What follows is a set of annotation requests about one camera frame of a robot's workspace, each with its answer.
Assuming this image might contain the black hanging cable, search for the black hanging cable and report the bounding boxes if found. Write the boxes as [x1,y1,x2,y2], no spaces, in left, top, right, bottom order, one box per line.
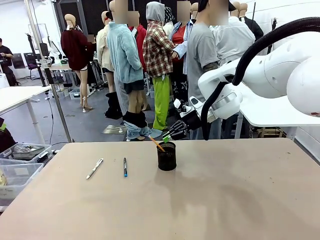
[45,90,55,147]

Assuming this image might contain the clear bin with tools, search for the clear bin with tools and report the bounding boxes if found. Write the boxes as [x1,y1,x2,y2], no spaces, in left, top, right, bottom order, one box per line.
[0,142,53,166]

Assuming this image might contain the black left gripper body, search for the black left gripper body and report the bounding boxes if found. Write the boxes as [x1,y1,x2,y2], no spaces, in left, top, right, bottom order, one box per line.
[0,129,17,154]

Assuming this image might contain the grey floor crate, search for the grey floor crate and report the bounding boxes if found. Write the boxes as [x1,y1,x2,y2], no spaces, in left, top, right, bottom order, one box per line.
[68,88,82,101]

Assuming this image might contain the mannequin in maroon sweater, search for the mannequin in maroon sweater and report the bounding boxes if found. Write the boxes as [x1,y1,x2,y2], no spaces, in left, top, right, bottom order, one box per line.
[60,13,95,113]

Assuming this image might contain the orange pencil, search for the orange pencil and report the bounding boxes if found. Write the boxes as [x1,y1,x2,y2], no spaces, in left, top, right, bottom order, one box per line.
[148,135,166,153]

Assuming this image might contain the clear bin with lid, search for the clear bin with lid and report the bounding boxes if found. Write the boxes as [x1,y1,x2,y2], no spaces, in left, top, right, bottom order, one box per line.
[0,162,45,207]

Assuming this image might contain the white pen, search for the white pen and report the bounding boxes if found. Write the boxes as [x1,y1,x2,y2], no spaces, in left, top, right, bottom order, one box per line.
[85,157,104,180]

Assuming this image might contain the black office chair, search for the black office chair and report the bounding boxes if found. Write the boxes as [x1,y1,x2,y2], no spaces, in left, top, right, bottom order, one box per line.
[23,52,41,81]

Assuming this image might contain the metal mannequin base plate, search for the metal mannequin base plate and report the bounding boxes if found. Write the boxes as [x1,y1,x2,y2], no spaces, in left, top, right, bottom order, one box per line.
[101,124,129,136]

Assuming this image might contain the person in grey T-shirt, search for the person in grey T-shirt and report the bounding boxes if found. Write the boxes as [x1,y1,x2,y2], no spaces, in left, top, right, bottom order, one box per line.
[186,0,230,141]

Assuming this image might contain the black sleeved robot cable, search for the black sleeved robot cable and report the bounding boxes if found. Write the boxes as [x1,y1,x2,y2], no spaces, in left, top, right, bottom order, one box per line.
[200,16,320,141]

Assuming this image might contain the mannequin in white shirt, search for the mannequin in white shirt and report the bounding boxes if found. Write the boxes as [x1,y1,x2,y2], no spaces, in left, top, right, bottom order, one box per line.
[211,1,256,66]

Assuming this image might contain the mannequin in red jacket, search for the mannequin in red jacket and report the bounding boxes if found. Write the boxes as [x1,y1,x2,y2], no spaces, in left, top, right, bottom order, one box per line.
[128,23,149,74]

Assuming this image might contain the wooden top desk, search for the wooden top desk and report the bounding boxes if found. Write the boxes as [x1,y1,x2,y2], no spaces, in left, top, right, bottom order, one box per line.
[48,63,77,99]

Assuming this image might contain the mannequin in cream jacket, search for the mannequin in cream jacket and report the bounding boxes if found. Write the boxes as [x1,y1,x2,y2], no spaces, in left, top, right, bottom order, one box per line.
[95,10,124,120]

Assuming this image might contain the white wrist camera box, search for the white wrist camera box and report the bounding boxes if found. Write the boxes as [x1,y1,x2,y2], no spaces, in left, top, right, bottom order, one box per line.
[173,95,202,118]

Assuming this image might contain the white table with round legs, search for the white table with round legs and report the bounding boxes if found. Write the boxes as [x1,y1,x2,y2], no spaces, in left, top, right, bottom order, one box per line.
[0,85,52,146]

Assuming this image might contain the aluminium frame post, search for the aluminium frame post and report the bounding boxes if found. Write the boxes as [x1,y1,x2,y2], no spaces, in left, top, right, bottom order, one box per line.
[24,0,74,144]

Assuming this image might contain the black mesh pen holder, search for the black mesh pen holder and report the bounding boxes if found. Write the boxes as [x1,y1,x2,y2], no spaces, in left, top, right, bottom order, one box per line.
[156,141,177,172]

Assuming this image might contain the white table rounded corner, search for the white table rounded corner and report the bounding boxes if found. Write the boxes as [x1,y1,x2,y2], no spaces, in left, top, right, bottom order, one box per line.
[238,87,320,140]

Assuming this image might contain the tattooed person forearm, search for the tattooed person forearm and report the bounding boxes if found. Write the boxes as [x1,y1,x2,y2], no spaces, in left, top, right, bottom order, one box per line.
[201,61,221,75]

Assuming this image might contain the mannequin blue shirt red top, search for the mannequin blue shirt red top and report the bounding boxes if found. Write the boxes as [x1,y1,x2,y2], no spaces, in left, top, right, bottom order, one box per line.
[169,0,196,104]

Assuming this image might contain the black light stand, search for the black light stand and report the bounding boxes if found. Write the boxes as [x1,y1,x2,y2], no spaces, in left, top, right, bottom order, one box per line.
[265,17,280,56]

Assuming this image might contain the mannequin in blue fleece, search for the mannequin in blue fleece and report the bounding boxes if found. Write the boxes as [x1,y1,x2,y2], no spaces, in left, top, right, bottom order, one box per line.
[105,0,163,142]

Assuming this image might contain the wooden pallet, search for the wooden pallet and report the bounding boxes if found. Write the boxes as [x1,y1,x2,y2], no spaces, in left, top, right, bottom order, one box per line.
[251,126,289,139]

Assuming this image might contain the mannequin in patterned hood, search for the mannequin in patterned hood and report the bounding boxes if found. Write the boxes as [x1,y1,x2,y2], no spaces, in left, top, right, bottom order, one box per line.
[163,6,176,36]

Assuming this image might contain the black flat panel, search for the black flat panel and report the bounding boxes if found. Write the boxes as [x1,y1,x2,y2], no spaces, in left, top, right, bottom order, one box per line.
[12,52,27,70]

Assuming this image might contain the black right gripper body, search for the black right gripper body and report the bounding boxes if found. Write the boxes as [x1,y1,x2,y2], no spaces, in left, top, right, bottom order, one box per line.
[183,111,203,131]

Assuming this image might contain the mannequin in black suit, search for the mannequin in black suit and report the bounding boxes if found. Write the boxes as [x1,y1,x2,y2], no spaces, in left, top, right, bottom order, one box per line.
[239,2,265,41]

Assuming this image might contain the seated person in black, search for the seated person in black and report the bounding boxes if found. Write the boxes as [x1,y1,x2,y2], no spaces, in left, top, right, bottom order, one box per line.
[0,37,19,87]

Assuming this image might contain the mannequin plaid shirt green trousers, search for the mannequin plaid shirt green trousers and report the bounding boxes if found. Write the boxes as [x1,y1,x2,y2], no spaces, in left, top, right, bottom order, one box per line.
[142,1,177,131]

